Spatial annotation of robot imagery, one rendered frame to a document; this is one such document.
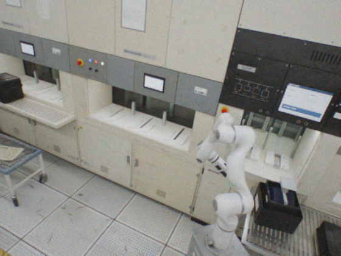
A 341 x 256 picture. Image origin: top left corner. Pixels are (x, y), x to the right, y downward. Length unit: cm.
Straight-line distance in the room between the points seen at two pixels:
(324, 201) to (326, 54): 114
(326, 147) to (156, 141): 139
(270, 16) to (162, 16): 75
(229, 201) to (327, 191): 103
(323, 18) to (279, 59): 32
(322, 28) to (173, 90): 109
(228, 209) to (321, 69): 106
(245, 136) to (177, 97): 83
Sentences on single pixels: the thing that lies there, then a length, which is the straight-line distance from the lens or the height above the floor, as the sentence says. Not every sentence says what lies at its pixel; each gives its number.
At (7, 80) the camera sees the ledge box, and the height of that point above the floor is 106.
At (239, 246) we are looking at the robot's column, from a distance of 171.
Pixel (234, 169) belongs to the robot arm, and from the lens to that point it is 131.
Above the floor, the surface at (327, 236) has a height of 86.
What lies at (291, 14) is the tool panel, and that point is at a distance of 171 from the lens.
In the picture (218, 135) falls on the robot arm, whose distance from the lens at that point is 126.
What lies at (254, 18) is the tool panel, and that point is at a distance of 172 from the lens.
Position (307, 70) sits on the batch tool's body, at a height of 178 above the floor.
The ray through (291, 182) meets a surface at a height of 108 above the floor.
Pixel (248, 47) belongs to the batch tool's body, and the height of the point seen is 184.
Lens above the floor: 209
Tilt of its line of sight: 31 degrees down
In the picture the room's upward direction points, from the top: 8 degrees clockwise
